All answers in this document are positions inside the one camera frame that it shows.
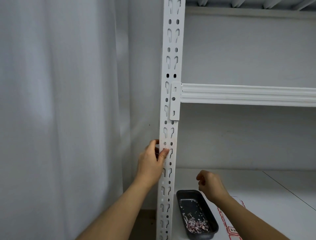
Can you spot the person's left hand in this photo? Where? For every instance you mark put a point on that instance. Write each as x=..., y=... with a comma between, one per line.
x=148, y=164

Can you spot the person's right hand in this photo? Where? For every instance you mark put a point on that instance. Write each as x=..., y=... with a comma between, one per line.
x=211, y=184

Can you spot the person's right fingers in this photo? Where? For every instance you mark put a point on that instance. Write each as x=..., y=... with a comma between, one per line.
x=201, y=176

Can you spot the person's left thumb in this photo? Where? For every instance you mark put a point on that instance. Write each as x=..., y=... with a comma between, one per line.
x=163, y=154

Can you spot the white perforated shelf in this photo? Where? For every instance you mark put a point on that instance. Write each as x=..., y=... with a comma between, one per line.
x=172, y=61

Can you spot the person's right forearm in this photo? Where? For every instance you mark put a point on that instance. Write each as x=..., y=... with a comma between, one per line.
x=246, y=220

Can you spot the person's left forearm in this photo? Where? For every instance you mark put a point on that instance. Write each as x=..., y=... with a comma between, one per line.
x=118, y=212

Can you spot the dark grey metal tray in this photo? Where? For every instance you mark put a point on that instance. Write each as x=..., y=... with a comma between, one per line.
x=191, y=200

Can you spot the pile of red white scraps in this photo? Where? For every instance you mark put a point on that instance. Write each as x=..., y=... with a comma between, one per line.
x=196, y=224

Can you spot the white paper with red lines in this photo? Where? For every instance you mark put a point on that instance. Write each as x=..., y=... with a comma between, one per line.
x=226, y=220

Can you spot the white shelf board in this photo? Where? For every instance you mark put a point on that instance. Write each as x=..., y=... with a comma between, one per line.
x=271, y=197

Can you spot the white ribbed shelf beam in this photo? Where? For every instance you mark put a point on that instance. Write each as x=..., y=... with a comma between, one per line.
x=246, y=93

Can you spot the white curtain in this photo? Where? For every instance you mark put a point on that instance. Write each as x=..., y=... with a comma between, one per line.
x=61, y=111

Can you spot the white shelf deck underside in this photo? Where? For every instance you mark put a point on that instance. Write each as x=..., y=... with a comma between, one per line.
x=246, y=6

